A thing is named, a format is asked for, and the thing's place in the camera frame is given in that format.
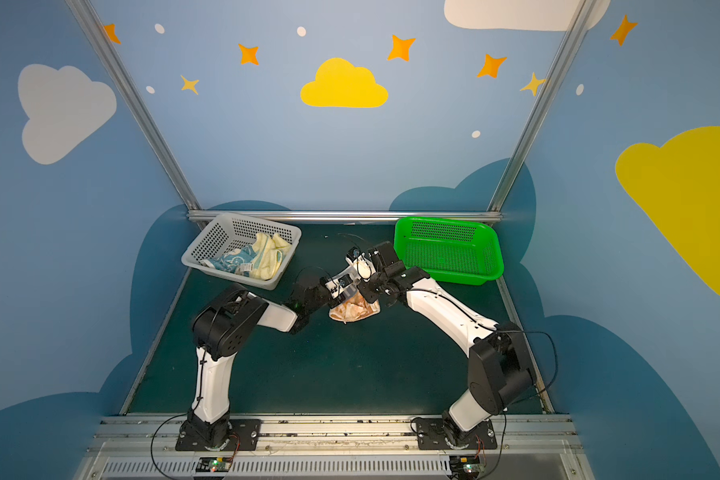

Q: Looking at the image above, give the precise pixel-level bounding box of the colourful printed rabbit towel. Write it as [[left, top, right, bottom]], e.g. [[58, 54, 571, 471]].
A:
[[329, 293, 381, 324]]

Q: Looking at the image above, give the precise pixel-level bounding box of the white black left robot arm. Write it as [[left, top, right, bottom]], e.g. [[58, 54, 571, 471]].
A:
[[176, 277, 356, 451]]

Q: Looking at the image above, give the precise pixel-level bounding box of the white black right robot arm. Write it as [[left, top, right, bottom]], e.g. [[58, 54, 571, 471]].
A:
[[349, 242, 537, 448]]

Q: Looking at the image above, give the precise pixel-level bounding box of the pale yellow towel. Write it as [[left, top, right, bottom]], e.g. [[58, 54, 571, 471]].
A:
[[249, 232, 292, 281]]

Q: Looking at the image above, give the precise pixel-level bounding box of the teal patterned towel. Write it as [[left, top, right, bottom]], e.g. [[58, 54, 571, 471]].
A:
[[199, 245, 256, 277]]

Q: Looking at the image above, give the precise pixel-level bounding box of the green perforated plastic basket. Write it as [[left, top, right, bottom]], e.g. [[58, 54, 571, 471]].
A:
[[394, 217, 505, 286]]

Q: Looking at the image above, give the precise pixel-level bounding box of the white perforated plastic basket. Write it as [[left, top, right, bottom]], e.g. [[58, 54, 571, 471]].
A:
[[181, 213, 302, 290]]

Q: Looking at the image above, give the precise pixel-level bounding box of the left green circuit board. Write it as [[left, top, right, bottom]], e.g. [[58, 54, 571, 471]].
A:
[[195, 457, 233, 473]]

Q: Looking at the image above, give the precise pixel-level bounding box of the green circuit board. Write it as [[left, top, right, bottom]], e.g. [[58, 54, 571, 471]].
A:
[[195, 457, 233, 473], [448, 456, 485, 480]]

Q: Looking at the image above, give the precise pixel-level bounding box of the right green circuit board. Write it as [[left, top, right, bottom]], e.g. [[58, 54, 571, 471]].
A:
[[448, 456, 485, 480]]

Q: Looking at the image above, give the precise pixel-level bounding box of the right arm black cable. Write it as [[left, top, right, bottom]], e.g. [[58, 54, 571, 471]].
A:
[[503, 329, 559, 403]]

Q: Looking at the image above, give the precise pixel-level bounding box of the aluminium back frame rail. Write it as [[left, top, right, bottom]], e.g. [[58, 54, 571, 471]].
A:
[[187, 210, 502, 224]]

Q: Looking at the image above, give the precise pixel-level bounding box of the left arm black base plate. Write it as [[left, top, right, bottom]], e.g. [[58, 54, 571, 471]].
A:
[[175, 418, 262, 452]]

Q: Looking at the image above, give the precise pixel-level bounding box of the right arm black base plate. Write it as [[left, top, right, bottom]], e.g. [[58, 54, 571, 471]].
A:
[[410, 417, 497, 450]]

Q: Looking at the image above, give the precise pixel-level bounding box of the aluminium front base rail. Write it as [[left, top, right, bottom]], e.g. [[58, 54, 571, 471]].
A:
[[75, 414, 594, 479]]

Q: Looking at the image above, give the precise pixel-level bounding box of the right aluminium frame post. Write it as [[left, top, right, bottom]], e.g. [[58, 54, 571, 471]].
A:
[[487, 0, 610, 216]]

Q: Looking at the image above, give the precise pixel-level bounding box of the aluminium frame post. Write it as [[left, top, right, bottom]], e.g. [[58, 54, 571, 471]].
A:
[[487, 0, 610, 216], [66, 0, 202, 213]]

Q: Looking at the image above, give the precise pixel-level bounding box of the left aluminium frame post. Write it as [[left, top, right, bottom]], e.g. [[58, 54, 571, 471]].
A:
[[66, 0, 202, 213]]

